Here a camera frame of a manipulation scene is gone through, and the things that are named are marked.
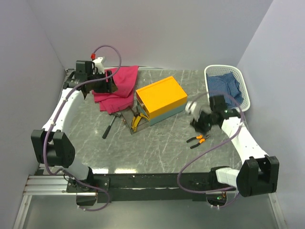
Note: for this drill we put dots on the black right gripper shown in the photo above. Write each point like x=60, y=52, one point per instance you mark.
x=197, y=125

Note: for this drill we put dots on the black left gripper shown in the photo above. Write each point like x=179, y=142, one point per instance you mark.
x=108, y=87

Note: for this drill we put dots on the orange black pliers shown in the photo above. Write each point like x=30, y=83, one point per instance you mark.
x=199, y=138

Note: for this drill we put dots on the orange drawer toolbox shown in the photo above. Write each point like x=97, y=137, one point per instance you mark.
x=161, y=100

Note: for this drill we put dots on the clear toolbox drawer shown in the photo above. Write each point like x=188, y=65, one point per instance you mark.
x=127, y=116

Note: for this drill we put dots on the yellow utility knife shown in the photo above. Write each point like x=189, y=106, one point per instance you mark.
x=135, y=121

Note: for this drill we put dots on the yellow long nose pliers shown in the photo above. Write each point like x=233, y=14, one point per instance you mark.
x=136, y=113

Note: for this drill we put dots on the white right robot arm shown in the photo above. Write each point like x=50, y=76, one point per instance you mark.
x=259, y=172

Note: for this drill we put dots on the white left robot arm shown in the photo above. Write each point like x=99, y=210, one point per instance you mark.
x=51, y=145

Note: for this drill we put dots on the magenta cloth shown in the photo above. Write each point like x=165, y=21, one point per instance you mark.
x=125, y=80

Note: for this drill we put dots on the blue checkered cloth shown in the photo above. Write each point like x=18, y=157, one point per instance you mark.
x=226, y=83

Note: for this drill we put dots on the white plastic basket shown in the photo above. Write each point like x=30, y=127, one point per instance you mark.
x=214, y=70

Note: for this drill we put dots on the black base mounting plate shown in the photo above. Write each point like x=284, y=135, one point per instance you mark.
x=149, y=187

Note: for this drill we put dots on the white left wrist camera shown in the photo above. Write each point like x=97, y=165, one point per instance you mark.
x=98, y=63

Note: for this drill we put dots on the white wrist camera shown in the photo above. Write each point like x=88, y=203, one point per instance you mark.
x=98, y=63
x=194, y=109

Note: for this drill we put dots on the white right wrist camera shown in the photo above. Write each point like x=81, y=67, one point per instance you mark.
x=194, y=109

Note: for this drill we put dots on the black handled hammer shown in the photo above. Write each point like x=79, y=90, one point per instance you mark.
x=106, y=132

